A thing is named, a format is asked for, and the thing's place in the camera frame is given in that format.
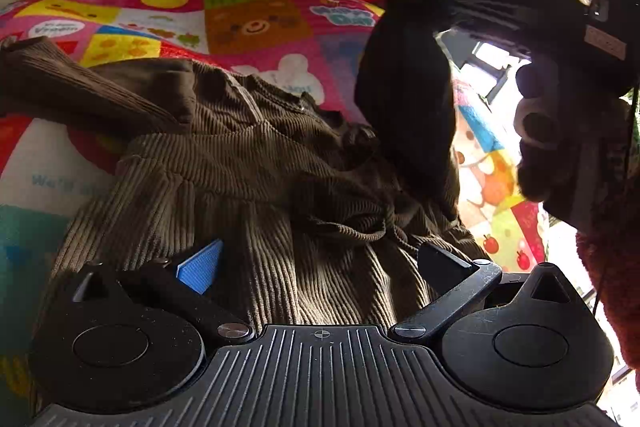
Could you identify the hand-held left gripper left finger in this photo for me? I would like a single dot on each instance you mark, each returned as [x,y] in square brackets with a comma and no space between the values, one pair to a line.
[200,268]

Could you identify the person's right forearm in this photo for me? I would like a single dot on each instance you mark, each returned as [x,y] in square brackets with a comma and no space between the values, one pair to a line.
[617,287]

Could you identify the colourful printed blanket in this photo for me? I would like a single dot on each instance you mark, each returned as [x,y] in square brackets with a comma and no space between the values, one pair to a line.
[260,22]

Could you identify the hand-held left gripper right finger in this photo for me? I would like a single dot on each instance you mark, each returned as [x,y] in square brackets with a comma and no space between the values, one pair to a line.
[440,274]

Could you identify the person's right hand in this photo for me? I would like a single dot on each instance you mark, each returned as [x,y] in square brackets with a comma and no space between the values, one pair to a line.
[545,127]

